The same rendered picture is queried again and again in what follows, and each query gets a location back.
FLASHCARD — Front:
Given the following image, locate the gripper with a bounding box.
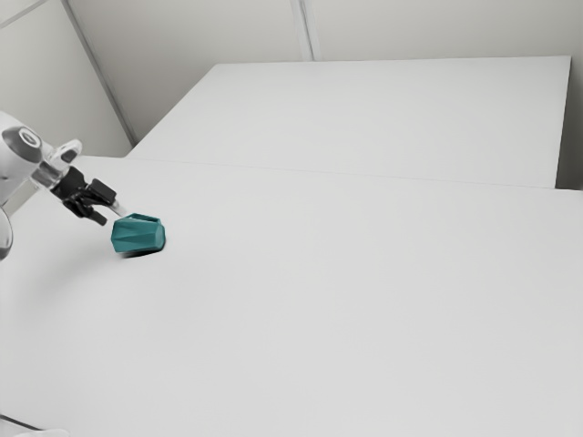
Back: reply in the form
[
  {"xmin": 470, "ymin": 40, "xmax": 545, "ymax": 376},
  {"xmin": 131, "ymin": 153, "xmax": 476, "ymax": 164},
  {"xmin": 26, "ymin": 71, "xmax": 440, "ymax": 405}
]
[{"xmin": 50, "ymin": 166, "xmax": 127, "ymax": 227}]

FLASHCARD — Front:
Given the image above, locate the teal faceted mug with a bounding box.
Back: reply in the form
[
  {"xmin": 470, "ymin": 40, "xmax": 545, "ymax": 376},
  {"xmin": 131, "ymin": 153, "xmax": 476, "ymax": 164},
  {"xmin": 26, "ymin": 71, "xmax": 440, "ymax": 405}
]
[{"xmin": 110, "ymin": 212, "xmax": 167, "ymax": 255}]

